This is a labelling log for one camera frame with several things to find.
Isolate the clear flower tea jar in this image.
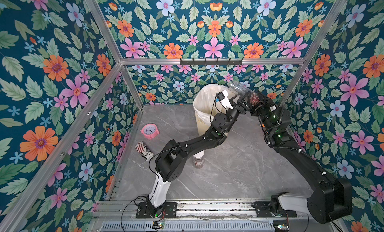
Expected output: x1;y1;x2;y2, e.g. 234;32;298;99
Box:
228;81;261;108

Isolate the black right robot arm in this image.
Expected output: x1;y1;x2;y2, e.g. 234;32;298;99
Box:
246;92;353;224

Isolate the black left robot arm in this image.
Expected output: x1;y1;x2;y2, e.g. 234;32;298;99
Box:
147;99;252;209

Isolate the white plastic bin liner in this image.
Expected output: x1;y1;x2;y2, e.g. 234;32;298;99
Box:
193;84;235;115

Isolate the cream ribbed trash bin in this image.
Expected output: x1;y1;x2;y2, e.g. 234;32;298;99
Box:
195;109;215;136

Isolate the clear jar with white lid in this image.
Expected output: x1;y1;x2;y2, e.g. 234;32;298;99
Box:
193;151;205;169

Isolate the pink alarm clock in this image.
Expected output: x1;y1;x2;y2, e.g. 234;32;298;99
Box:
141;124;160;140

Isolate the striped flag pattern can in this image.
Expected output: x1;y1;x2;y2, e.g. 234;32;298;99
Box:
135;141;155;161

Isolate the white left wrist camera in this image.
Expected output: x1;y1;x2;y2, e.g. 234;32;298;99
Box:
216;90;233;109

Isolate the black hook rail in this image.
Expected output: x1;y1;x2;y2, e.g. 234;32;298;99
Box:
179;58;243;66

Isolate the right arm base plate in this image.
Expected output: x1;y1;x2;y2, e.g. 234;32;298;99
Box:
251;201;298;218

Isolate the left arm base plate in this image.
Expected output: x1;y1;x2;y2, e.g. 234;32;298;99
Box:
136;202;178;219

